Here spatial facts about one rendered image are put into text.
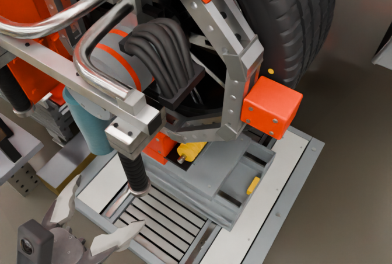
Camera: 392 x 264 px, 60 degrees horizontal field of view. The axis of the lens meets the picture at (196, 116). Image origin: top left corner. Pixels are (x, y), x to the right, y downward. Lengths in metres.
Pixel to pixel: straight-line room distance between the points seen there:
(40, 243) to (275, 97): 0.45
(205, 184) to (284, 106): 0.69
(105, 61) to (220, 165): 0.75
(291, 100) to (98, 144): 0.58
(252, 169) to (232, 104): 0.76
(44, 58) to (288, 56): 0.42
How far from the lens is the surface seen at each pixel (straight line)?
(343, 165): 1.69
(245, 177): 1.38
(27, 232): 0.52
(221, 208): 1.32
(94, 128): 0.94
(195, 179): 1.27
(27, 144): 1.21
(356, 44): 2.25
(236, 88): 0.63
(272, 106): 0.63
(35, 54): 0.63
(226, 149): 1.34
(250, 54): 0.59
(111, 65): 0.67
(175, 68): 0.51
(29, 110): 0.85
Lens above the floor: 1.37
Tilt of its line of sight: 54 degrees down
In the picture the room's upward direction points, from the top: straight up
